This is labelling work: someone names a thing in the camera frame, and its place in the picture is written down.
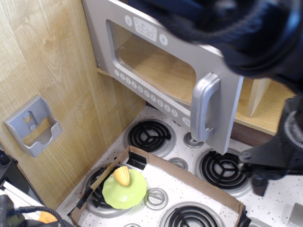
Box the grey toy microwave door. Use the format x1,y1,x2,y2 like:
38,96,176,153
83,0,243,154

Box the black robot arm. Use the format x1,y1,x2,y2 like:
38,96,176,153
130,0,303,196

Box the back left stove burner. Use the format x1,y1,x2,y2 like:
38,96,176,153
124,119,176,158

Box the stove burner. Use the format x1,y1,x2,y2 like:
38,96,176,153
159,201,225,227
194,148,251,198
81,164,130,218
124,119,176,158

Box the grey back stove knob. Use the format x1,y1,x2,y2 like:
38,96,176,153
183,132,204,148

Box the grey stove knob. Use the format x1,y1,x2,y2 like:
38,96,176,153
144,188,169,210
169,157,188,171
183,132,204,148

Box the grey middle stove knob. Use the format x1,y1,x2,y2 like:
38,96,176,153
169,157,188,171

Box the yellow toy corn piece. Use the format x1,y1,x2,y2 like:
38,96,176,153
113,166,130,186

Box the grey front stove knob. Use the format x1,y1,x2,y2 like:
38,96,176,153
144,188,169,210

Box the green toy plate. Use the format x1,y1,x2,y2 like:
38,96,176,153
102,169,147,209

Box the back right stove burner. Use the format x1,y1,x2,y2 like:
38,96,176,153
194,148,251,198

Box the front left stove burner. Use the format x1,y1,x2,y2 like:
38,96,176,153
81,164,130,218

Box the front right stove burner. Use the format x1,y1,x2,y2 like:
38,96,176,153
159,201,225,227

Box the wooden shelf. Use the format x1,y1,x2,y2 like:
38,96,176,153
96,67,296,137

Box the orange toy food piece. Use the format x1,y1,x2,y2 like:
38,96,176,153
38,211,57,224

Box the black device at left edge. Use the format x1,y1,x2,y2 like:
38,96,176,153
0,150,29,194

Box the cardboard box frame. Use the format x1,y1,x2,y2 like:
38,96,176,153
60,147,250,227

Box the grey wall phone holder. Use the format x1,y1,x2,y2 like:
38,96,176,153
4,95,62,157

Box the black cable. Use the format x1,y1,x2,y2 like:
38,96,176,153
7,205,66,227

